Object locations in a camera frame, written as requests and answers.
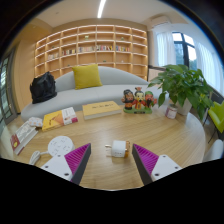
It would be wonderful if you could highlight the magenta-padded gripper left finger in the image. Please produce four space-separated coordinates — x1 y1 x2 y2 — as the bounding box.
39 142 92 186

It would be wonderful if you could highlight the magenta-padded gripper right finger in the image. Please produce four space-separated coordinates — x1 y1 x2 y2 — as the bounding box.
131 143 183 187

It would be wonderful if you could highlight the round white power strip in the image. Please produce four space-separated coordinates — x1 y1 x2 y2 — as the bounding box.
47 135 75 157

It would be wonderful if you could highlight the red and white book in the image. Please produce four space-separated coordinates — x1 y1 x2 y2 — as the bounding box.
9 121 39 156

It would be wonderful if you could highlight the small patterned white pouch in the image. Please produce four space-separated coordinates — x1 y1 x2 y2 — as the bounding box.
27 116 44 128

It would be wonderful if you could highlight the white chair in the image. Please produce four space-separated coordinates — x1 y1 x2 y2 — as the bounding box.
203 138 224 163

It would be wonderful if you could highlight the small white red can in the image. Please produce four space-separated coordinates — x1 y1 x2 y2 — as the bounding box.
165 103 179 120

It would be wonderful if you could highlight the colourful figurine group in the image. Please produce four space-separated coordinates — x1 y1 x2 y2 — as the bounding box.
121 86 158 115

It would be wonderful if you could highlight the flat yellow book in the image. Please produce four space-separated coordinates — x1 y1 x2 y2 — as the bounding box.
81 100 123 121

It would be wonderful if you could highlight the lime green chair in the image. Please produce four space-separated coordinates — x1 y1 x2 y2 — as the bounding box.
208 100 224 134

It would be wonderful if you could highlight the curved grey sofa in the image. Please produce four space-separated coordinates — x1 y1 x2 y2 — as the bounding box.
20 65 168 122

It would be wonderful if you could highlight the black backpack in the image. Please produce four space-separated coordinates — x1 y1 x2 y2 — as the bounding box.
29 71 58 104

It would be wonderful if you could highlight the green potted plant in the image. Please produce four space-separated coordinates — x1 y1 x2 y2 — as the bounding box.
147 64 214 120

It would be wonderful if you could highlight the yellow cushion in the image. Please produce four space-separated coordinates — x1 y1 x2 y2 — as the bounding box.
71 63 103 90

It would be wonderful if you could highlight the white sheer curtain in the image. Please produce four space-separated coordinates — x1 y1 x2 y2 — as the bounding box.
155 31 177 68
194 41 224 98

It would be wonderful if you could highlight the dark-framed window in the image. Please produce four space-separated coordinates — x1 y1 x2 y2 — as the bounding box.
172 31 198 72

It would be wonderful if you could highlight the lit wooden shelf unit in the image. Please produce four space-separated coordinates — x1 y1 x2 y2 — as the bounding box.
34 24 149 81

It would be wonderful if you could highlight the long ceiling light strip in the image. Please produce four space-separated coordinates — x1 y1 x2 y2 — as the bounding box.
96 0 107 19

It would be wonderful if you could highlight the white power strip cable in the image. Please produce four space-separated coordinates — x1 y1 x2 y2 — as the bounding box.
28 150 50 166

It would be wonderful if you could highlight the glass door with grey frame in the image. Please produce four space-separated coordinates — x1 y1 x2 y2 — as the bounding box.
0 49 18 134

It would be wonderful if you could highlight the beige wall radiator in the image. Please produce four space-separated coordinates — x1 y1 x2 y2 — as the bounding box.
148 68 164 82

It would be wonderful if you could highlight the white wall air conditioner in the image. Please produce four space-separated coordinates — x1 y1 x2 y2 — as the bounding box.
149 15 171 28

